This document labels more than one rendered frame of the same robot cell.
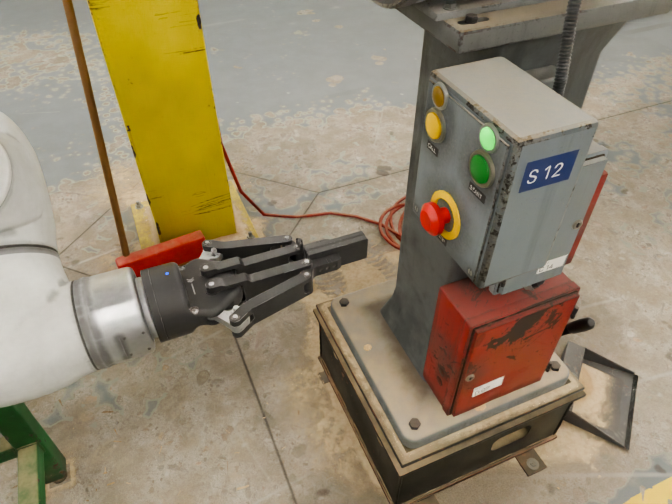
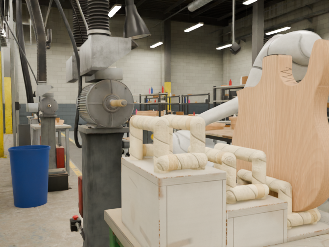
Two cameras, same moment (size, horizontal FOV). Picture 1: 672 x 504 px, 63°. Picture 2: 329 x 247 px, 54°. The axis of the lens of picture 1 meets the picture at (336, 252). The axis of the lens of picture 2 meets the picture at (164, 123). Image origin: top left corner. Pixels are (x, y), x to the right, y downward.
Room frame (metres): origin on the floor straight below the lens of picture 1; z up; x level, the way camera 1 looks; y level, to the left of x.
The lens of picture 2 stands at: (0.49, 1.63, 1.23)
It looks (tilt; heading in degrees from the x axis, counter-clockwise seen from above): 3 degrees down; 270
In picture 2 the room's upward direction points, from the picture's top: straight up
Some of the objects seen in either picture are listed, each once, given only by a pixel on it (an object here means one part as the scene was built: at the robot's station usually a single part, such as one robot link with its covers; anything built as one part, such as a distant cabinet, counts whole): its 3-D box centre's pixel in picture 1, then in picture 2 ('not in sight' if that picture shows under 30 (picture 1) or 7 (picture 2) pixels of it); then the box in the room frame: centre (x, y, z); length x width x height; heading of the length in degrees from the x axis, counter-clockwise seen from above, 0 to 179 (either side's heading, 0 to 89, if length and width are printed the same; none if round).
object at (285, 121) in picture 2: not in sight; (275, 131); (0.19, 0.78, 1.17); 0.35 x 0.04 x 0.40; 112
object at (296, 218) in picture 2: not in sight; (301, 217); (0.15, 0.86, 0.96); 0.11 x 0.03 x 0.03; 23
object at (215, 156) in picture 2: not in sight; (209, 154); (0.37, 0.85, 1.12); 0.20 x 0.03 x 0.03; 112
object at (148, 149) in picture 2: not in sight; (150, 149); (0.52, 0.81, 1.12); 0.11 x 0.03 x 0.03; 23
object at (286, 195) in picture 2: not in sight; (284, 207); (0.19, 0.87, 0.99); 0.03 x 0.03 x 0.09
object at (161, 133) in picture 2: not in sight; (161, 148); (0.49, 0.99, 1.15); 0.03 x 0.03 x 0.09
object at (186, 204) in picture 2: not in sight; (167, 200); (0.48, 0.89, 1.02); 0.27 x 0.15 x 0.17; 113
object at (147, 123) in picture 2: not in sight; (147, 123); (0.52, 0.91, 1.20); 0.20 x 0.03 x 0.03; 112
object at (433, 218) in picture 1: (439, 216); not in sight; (0.49, -0.12, 0.98); 0.04 x 0.04 x 0.04; 23
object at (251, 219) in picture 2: not in sight; (223, 209); (0.34, 0.84, 0.98); 0.27 x 0.16 x 0.09; 113
